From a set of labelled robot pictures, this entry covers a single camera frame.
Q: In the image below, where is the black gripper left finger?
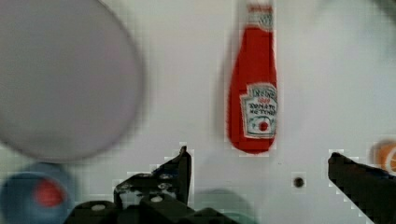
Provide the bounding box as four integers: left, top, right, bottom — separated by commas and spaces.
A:
113, 146, 191, 209

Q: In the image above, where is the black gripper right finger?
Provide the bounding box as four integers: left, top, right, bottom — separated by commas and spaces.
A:
328, 152, 396, 224

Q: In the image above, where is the red ketchup bottle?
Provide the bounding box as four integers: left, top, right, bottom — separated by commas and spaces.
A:
227, 0, 278, 154

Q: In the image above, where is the orange slice toy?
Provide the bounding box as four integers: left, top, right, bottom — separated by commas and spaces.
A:
372, 140, 396, 175

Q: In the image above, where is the green perforated colander basket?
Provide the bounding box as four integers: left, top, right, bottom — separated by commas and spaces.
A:
191, 189, 259, 224

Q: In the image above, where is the small red ball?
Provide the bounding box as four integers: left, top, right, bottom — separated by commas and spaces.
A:
34, 179, 66, 207

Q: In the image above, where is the blue bowl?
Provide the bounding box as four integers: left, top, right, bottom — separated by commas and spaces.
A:
1, 162, 77, 224

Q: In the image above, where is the lilac round plate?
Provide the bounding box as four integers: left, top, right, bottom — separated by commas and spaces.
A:
1, 0, 145, 162

